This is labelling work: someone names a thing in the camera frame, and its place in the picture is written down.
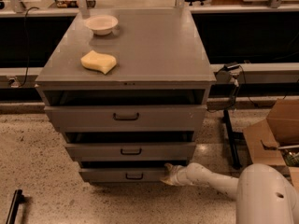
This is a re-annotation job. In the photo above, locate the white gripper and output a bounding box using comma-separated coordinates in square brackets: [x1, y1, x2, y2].
[161, 163, 192, 186]

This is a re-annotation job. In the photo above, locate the grey bottom drawer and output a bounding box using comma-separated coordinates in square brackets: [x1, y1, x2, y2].
[79, 167, 165, 183]

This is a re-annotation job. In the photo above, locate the grey drawer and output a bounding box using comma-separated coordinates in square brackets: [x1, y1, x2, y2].
[64, 142, 195, 161]
[79, 167, 165, 183]
[45, 105, 206, 133]

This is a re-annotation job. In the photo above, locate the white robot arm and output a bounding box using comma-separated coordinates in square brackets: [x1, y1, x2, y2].
[162, 162, 299, 224]

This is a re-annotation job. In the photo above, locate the grey middle drawer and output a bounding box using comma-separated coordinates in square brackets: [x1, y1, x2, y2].
[64, 142, 195, 161]

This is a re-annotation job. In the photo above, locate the grey top drawer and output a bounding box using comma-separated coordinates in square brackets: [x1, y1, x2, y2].
[45, 105, 206, 133]

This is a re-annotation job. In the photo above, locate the grey drawer cabinet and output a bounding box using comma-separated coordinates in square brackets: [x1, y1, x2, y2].
[36, 8, 215, 170]

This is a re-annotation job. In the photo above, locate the black stand with clamp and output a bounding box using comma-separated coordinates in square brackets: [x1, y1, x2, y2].
[214, 62, 243, 170]

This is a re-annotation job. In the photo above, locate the cardboard box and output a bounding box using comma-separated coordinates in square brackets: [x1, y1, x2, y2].
[243, 99, 299, 189]

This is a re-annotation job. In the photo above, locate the yellow sponge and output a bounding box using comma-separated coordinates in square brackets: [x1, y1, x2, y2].
[80, 50, 117, 75]

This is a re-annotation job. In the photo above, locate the black bar on floor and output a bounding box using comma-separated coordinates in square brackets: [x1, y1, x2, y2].
[6, 189, 25, 224]

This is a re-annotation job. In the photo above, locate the white bowl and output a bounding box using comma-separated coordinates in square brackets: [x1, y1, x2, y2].
[84, 15, 119, 35]

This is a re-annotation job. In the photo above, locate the black cable on left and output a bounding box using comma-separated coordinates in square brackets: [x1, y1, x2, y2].
[19, 6, 41, 88]

